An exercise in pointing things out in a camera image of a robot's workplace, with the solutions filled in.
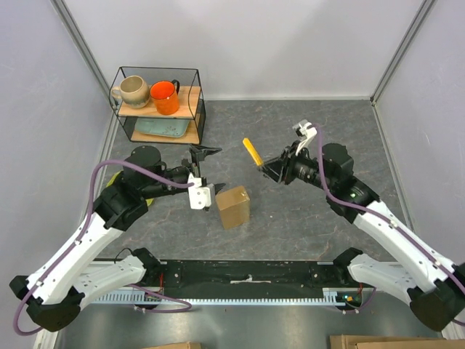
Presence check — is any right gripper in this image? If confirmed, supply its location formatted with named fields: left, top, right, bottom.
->
left=257, top=140, right=335, bottom=192

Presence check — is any yellow utility knife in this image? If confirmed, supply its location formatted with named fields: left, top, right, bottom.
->
left=243, top=137, right=264, bottom=167

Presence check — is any brown cardboard express box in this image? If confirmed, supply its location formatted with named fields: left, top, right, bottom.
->
left=216, top=185, right=250, bottom=230

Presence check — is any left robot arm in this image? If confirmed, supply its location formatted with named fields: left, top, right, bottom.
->
left=9, top=145, right=223, bottom=332

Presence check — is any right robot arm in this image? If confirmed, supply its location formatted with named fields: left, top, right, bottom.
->
left=259, top=142, right=464, bottom=332

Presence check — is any light green tray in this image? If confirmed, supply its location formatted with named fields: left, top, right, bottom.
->
left=134, top=118, right=190, bottom=138

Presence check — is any yellow-green dotted plate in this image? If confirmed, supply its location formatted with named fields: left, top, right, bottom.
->
left=105, top=171, right=154, bottom=206

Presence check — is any orange mug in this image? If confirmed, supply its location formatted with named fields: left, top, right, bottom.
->
left=150, top=79, right=180, bottom=115

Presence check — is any beige ceramic mug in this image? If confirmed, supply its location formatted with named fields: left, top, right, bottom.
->
left=110, top=76, right=150, bottom=109

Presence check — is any cardboard piece bottom centre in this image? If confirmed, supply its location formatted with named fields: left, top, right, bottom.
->
left=144, top=342, right=202, bottom=349

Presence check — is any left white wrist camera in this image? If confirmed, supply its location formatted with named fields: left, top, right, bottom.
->
left=187, top=174, right=215, bottom=210

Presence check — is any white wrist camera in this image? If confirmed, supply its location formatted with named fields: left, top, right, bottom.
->
left=187, top=174, right=215, bottom=210
left=293, top=119, right=318, bottom=156

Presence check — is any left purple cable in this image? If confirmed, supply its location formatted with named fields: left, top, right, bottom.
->
left=13, top=160, right=195, bottom=335

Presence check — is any purple cable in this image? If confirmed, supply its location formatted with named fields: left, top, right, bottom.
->
left=314, top=123, right=465, bottom=326
left=13, top=160, right=195, bottom=335

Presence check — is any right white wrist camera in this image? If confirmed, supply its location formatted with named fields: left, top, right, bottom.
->
left=293, top=119, right=318, bottom=156

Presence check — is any black wire wooden shelf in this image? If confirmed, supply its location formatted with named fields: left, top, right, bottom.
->
left=108, top=66, right=206, bottom=145

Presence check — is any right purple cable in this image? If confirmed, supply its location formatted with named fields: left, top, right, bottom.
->
left=314, top=123, right=465, bottom=326

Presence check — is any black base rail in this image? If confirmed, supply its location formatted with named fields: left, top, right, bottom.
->
left=137, top=260, right=360, bottom=300

